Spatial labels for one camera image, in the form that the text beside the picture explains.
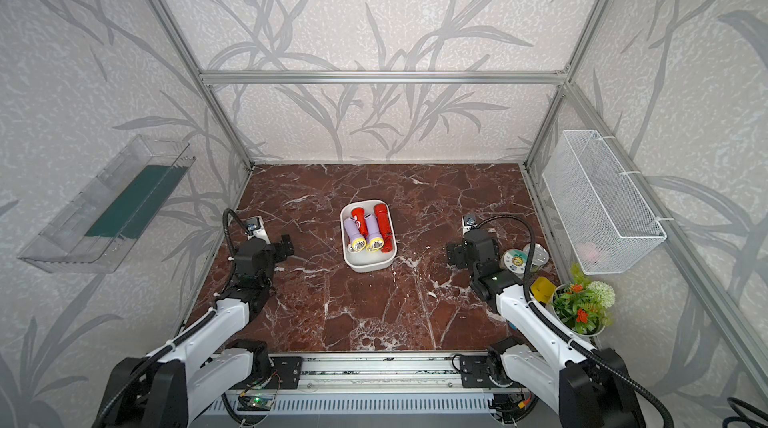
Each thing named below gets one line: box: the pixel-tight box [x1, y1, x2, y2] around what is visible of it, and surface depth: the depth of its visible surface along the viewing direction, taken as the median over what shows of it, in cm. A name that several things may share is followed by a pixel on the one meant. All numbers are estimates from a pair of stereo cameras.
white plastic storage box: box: [340, 199, 397, 273], surface depth 96 cm
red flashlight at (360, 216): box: [351, 207, 369, 240], surface depth 100 cm
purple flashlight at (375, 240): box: [364, 213, 385, 253], surface depth 95 cm
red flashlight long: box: [374, 203, 393, 253], surface depth 98 cm
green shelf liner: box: [85, 165, 189, 240], surface depth 66 cm
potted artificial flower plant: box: [550, 263, 616, 337], surface depth 72 cm
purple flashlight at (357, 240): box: [344, 217, 367, 253], surface depth 94 cm
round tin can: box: [523, 243, 550, 272], surface depth 91 cm
